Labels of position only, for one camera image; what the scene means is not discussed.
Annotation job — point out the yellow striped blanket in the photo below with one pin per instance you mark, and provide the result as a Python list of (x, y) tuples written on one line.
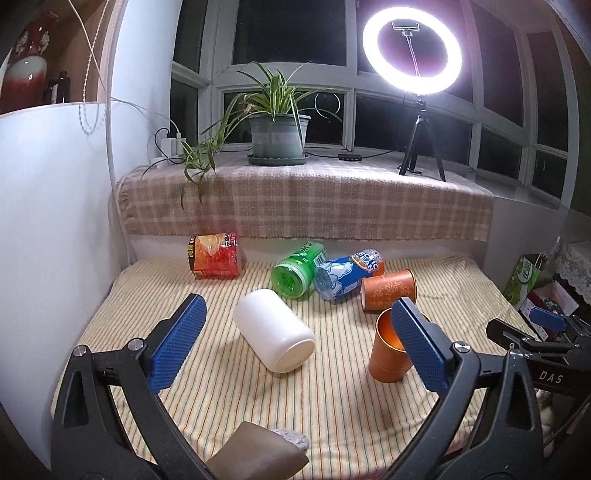
[(323, 406)]

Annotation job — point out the red snack packet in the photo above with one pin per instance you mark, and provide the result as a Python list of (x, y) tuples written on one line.
[(214, 258)]

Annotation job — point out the grey-green plant pot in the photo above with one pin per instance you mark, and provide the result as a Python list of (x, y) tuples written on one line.
[(277, 136)]

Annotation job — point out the white power charger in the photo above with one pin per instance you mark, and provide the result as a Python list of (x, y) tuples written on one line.
[(174, 144)]

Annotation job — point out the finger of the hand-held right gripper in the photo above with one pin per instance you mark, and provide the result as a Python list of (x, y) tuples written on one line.
[(508, 333), (547, 318)]

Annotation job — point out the black usb hub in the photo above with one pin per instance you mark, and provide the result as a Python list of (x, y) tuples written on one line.
[(350, 157)]

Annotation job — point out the green plastic bottle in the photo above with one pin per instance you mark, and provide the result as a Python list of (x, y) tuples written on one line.
[(291, 277)]

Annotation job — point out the white lace cloth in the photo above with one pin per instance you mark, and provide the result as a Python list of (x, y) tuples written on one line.
[(575, 263)]

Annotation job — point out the green pot saucer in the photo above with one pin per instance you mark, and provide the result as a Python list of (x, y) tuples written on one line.
[(277, 160)]

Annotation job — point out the brown cushion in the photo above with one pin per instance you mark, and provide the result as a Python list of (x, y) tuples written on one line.
[(256, 454)]

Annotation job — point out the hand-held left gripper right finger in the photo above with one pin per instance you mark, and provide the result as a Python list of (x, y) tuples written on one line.
[(420, 346)]

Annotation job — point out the plain orange metal cup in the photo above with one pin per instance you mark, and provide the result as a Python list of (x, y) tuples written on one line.
[(385, 360)]

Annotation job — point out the grey knitted cloth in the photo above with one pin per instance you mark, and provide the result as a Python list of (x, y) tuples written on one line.
[(293, 438)]

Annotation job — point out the brown checkered cloth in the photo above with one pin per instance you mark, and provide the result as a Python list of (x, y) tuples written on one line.
[(323, 203)]

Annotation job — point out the small dark bottle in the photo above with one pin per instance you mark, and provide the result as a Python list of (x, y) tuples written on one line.
[(57, 87)]

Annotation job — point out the red and white vase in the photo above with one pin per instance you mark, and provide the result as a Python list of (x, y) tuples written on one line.
[(25, 69)]

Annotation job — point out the red and white box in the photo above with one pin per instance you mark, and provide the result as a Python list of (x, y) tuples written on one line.
[(551, 295)]

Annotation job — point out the patterned orange metal cup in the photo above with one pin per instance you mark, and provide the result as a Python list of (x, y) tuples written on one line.
[(385, 290)]

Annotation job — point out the black tripod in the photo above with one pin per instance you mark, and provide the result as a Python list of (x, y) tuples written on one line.
[(418, 134)]

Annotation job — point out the white window frame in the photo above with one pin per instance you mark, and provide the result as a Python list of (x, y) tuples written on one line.
[(352, 41)]

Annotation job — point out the green paper bag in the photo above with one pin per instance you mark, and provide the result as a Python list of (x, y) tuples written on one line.
[(524, 279)]

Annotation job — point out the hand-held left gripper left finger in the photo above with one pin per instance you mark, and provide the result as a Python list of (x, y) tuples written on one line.
[(180, 341)]

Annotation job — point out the blue printed drink bottle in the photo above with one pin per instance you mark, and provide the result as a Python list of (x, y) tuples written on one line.
[(344, 277)]

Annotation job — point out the green spider plant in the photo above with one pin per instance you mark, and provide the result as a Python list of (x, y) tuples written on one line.
[(268, 94)]

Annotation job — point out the white plastic jar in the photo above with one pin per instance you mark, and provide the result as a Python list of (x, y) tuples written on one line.
[(272, 330)]

